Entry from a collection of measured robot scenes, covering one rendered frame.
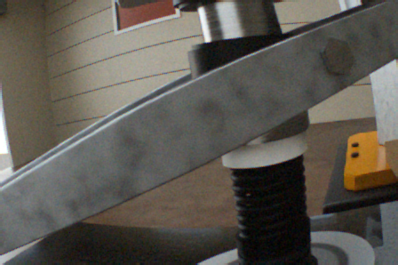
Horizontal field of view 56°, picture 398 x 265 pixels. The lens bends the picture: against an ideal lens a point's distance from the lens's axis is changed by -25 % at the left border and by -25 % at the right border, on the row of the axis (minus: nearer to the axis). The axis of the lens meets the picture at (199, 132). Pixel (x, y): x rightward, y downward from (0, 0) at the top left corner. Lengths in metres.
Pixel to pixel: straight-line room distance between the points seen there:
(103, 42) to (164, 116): 7.85
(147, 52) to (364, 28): 7.29
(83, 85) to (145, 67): 1.49
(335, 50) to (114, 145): 0.16
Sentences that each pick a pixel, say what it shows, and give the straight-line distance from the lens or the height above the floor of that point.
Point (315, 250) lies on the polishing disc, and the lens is 0.45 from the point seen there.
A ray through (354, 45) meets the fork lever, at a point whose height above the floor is 1.08.
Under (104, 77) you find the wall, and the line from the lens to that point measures 8.15.
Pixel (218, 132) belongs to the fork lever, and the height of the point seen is 1.03.
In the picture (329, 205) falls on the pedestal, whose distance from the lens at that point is 0.98.
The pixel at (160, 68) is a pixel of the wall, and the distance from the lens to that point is 7.47.
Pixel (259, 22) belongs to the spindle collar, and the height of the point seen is 1.10.
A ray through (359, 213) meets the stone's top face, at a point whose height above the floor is 0.85.
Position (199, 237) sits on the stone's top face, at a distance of 0.64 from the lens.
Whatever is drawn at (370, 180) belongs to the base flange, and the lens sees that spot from 1.02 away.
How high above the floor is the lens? 1.08
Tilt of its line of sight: 8 degrees down
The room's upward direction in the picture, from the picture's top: 10 degrees counter-clockwise
